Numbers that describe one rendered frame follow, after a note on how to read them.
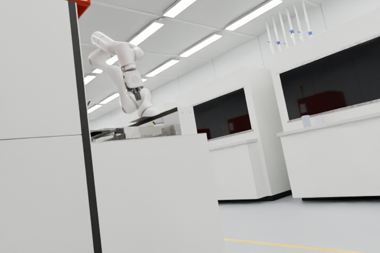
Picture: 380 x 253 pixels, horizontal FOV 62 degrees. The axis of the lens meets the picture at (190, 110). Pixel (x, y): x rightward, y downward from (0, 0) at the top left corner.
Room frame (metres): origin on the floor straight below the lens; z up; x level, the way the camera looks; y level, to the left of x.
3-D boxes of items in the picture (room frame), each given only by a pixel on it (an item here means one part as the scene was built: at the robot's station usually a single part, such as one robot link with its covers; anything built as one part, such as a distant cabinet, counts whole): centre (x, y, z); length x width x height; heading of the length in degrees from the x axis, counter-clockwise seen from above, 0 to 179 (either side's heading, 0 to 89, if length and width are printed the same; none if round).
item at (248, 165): (5.46, -0.57, 1.00); 1.80 x 1.08 x 2.00; 41
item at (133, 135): (1.59, 0.40, 0.87); 0.36 x 0.08 x 0.03; 41
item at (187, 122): (1.65, 0.20, 0.89); 0.55 x 0.09 x 0.14; 41
